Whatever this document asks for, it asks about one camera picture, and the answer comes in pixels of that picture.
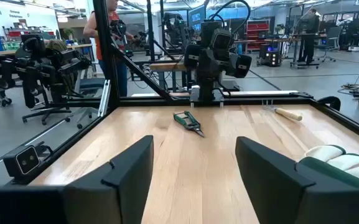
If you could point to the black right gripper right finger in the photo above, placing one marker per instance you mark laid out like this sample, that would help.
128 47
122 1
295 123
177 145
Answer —
266 186

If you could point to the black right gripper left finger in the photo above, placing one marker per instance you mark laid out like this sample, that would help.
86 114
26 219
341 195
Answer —
126 193

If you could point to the beige green gardening bag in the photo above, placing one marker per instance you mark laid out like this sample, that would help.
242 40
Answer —
338 161

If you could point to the green pruning shears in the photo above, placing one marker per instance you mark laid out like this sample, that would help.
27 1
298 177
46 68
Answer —
185 119

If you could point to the black background robot arm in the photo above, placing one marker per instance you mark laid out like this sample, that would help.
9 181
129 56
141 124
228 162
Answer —
174 28
42 68

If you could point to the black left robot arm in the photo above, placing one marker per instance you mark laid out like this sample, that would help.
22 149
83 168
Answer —
208 65

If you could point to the silver aluminium bar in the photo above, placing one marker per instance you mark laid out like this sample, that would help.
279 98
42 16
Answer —
104 98

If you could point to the person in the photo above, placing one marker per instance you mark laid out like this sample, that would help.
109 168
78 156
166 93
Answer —
122 74
311 28

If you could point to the black device blue light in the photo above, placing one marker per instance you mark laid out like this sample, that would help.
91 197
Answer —
269 56

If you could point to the standing desk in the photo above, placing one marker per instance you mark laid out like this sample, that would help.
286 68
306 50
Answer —
303 35

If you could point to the red storage shelf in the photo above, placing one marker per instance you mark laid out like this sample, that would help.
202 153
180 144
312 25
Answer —
257 26

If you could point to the grey office chair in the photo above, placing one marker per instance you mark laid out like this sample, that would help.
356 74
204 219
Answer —
333 37

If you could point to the computer monitor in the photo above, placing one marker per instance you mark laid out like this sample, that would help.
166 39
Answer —
196 17

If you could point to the black table-level camera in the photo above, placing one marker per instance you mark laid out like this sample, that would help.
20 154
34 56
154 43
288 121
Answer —
23 160

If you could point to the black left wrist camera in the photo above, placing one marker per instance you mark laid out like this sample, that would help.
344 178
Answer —
222 40

